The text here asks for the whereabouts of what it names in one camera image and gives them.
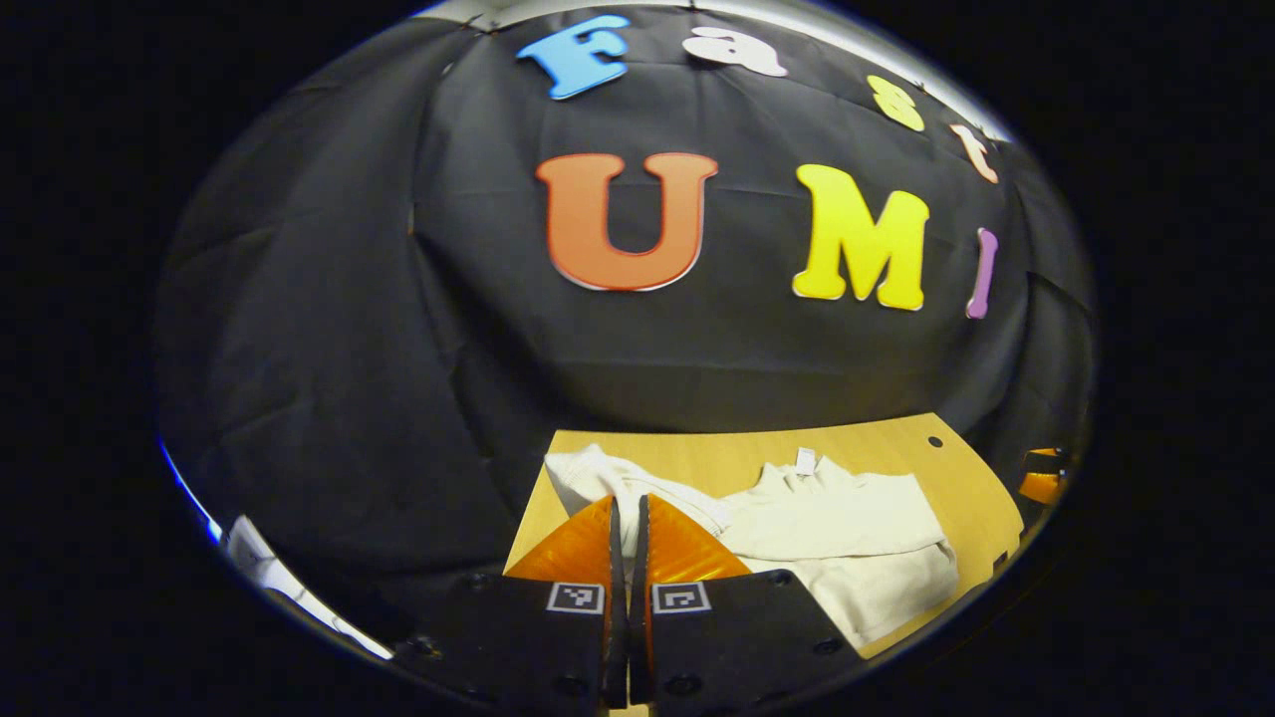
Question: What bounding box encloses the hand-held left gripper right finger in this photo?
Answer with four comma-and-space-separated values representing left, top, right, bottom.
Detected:
630, 493, 868, 713

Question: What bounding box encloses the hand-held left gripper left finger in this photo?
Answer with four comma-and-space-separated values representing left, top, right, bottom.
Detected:
393, 495, 631, 710

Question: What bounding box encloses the white sweatshirt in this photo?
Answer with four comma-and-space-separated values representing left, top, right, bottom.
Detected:
545, 443, 959, 648

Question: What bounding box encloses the white side desk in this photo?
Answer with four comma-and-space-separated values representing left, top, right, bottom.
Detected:
221, 513, 394, 660

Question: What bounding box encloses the black backdrop cloth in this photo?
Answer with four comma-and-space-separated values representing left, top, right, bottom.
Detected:
154, 5, 1097, 638

